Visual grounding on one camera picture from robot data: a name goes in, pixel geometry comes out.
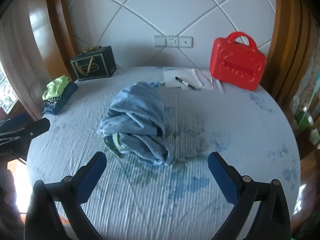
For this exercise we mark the pale printed paper form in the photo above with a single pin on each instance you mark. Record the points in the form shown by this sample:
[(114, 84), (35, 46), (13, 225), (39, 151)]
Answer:
[(206, 80)]

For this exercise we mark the window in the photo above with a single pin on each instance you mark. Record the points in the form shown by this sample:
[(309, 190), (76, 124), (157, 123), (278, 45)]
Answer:
[(6, 92)]

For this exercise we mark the red plastic carry case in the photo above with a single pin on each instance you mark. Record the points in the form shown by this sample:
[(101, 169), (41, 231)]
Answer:
[(235, 62)]

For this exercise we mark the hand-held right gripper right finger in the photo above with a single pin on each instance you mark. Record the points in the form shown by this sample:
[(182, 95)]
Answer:
[(223, 177)]

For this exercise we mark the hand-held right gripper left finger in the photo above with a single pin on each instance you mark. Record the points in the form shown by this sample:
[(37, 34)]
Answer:
[(91, 177)]

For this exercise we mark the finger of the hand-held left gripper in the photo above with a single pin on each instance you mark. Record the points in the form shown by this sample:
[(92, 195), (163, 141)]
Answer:
[(37, 127)]

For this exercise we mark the folded checkered cloth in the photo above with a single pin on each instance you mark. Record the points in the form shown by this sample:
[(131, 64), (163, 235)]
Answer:
[(51, 101)]

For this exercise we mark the white wall switch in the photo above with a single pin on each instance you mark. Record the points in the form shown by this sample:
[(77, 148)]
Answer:
[(160, 41)]

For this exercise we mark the folded dark blue jeans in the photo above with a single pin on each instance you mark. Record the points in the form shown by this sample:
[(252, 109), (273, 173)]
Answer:
[(67, 92)]

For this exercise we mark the light blue pants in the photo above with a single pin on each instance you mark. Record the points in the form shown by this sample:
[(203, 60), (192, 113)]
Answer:
[(140, 110)]

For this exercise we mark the white plastic jug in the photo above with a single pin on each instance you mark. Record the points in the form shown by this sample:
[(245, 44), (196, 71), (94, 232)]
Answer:
[(314, 137)]

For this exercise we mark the folded green cloth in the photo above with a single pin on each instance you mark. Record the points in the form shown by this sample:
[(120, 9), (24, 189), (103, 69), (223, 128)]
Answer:
[(56, 87)]

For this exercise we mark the green plastic tub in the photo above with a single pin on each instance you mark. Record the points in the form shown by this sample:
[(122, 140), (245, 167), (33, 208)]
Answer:
[(303, 121)]

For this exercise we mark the white multi-hole wall socket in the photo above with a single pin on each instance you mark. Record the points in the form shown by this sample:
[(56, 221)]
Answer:
[(172, 41)]

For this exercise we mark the black pen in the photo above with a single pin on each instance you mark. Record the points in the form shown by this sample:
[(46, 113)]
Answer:
[(186, 83)]

